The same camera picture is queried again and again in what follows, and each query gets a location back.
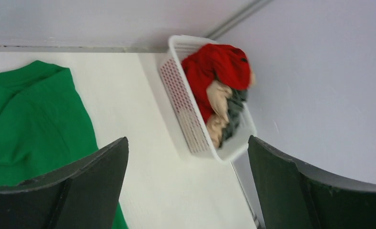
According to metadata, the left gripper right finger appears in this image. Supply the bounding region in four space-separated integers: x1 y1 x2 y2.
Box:
248 136 376 229

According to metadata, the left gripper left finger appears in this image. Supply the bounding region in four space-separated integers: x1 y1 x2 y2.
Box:
0 137 129 229

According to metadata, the green t-shirt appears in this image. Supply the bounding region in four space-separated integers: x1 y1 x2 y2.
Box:
0 61 127 229

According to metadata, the grey t-shirt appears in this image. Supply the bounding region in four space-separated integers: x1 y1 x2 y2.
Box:
219 89 248 148

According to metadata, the beige t-shirt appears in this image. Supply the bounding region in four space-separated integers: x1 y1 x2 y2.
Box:
206 77 232 149

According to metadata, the white plastic laundry basket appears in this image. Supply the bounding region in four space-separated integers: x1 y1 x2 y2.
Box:
158 35 257 163

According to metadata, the red t-shirt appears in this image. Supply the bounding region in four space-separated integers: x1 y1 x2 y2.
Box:
181 43 255 122

